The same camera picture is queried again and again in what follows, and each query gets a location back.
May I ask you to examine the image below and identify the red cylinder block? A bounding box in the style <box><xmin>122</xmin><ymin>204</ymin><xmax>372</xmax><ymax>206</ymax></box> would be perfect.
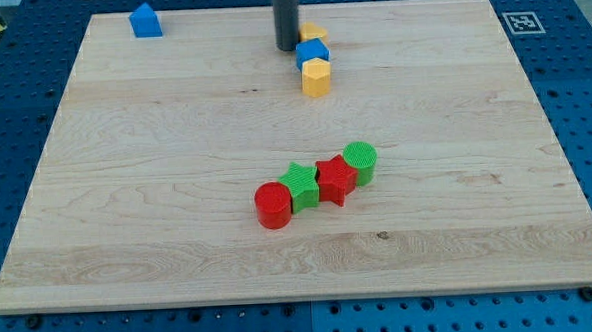
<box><xmin>254</xmin><ymin>182</ymin><xmax>292</xmax><ymax>230</ymax></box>

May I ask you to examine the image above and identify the green cylinder block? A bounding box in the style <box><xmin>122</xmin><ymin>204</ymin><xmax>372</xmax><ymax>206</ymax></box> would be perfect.
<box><xmin>342</xmin><ymin>141</ymin><xmax>378</xmax><ymax>186</ymax></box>

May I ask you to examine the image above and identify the yellow hexagon block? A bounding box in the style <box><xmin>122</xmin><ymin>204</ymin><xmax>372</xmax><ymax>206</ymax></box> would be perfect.
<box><xmin>301</xmin><ymin>58</ymin><xmax>331</xmax><ymax>97</ymax></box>

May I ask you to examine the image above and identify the yellow heart block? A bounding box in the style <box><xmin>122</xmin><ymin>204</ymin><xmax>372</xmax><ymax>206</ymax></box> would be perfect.
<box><xmin>299</xmin><ymin>21</ymin><xmax>329</xmax><ymax>45</ymax></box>

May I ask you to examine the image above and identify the wooden board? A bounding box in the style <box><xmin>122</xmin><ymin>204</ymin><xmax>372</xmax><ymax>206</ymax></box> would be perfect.
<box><xmin>0</xmin><ymin>0</ymin><xmax>592</xmax><ymax>315</ymax></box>

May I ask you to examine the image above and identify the blue cube block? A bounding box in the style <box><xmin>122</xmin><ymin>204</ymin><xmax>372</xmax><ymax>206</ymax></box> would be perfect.
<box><xmin>295</xmin><ymin>38</ymin><xmax>330</xmax><ymax>72</ymax></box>

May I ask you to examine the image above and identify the white fiducial marker tag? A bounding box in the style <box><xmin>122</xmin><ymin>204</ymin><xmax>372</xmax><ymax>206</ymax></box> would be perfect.
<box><xmin>503</xmin><ymin>11</ymin><xmax>545</xmax><ymax>35</ymax></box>

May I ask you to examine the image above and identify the blue triangle block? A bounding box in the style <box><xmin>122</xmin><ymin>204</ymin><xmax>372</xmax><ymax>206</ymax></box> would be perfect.
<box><xmin>128</xmin><ymin>2</ymin><xmax>163</xmax><ymax>38</ymax></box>

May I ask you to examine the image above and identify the red star block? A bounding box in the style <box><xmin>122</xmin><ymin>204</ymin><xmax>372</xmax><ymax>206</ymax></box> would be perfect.
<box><xmin>315</xmin><ymin>154</ymin><xmax>358</xmax><ymax>207</ymax></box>

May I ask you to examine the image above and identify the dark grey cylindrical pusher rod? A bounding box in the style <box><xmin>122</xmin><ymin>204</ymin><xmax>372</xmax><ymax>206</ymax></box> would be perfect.
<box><xmin>272</xmin><ymin>0</ymin><xmax>299</xmax><ymax>51</ymax></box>

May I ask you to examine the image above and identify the green star block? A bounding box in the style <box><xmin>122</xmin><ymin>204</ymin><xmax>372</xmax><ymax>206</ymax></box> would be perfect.
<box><xmin>279</xmin><ymin>162</ymin><xmax>320</xmax><ymax>214</ymax></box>

